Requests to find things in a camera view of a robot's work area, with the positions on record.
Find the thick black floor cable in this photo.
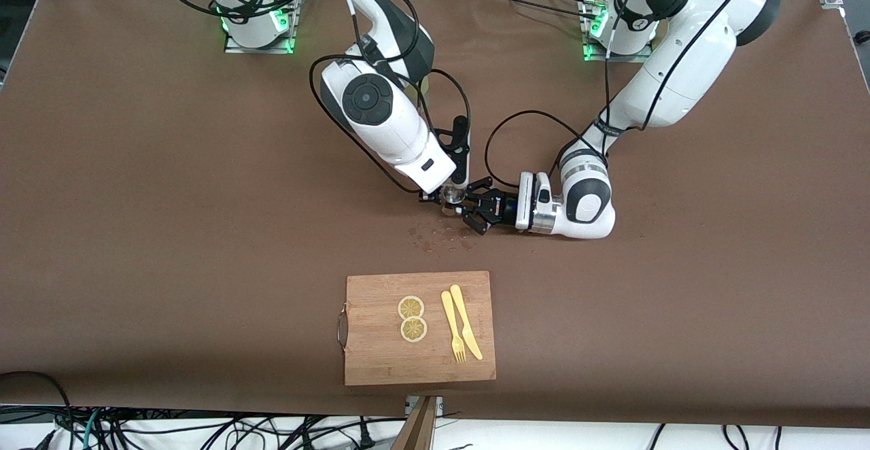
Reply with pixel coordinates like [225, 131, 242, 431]
[0, 371, 75, 450]

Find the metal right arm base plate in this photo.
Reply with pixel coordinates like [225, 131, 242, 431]
[224, 0, 300, 55]

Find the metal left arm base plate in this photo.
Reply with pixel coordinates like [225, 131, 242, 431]
[582, 0, 657, 63]

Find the yellow plastic fork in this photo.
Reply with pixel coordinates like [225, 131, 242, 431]
[440, 291, 468, 364]

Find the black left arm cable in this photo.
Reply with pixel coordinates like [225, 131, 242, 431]
[484, 0, 789, 189]

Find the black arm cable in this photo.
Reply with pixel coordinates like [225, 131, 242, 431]
[484, 0, 789, 189]
[143, 0, 473, 196]

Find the wooden post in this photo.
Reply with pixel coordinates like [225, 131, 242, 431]
[391, 396, 439, 450]

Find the black cable on table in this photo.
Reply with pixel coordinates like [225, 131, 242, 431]
[472, 0, 599, 22]

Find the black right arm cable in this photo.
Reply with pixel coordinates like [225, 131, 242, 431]
[143, 0, 473, 196]

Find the yellow plastic knife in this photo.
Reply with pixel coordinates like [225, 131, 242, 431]
[449, 284, 484, 361]

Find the teal floor cable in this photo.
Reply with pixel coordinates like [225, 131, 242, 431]
[82, 409, 103, 450]

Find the wooden cutting board with handle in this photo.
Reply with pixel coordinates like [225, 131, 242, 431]
[337, 271, 497, 387]

